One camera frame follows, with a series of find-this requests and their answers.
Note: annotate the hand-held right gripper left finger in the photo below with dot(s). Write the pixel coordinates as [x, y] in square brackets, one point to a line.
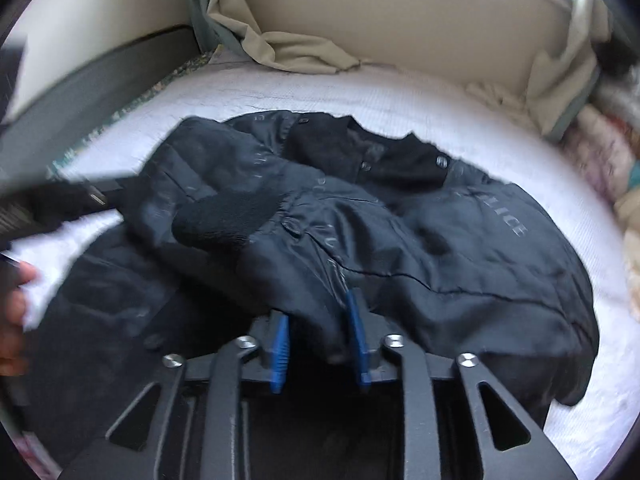
[280, 355]

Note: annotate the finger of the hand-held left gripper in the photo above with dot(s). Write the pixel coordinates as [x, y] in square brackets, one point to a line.
[95, 194]

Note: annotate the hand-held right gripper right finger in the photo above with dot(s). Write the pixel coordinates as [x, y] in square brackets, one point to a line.
[357, 340]

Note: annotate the black jacket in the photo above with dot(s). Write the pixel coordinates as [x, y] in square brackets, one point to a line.
[450, 260]

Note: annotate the person's left hand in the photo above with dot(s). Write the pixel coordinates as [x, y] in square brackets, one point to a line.
[11, 320]

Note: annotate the grey bed board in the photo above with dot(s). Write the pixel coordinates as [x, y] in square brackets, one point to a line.
[85, 85]

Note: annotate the dark floral mattress edge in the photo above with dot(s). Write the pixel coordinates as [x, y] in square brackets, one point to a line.
[150, 92]

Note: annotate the white quilted bed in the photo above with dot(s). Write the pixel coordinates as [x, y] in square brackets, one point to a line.
[400, 105]

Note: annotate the beige curtain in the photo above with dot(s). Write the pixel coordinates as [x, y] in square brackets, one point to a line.
[280, 20]

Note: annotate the cream cloth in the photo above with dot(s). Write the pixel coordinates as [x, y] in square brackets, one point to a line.
[631, 240]

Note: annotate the pink floral quilt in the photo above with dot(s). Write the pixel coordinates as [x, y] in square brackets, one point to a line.
[597, 150]

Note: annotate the beige sheet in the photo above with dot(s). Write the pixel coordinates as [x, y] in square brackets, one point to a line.
[555, 75]

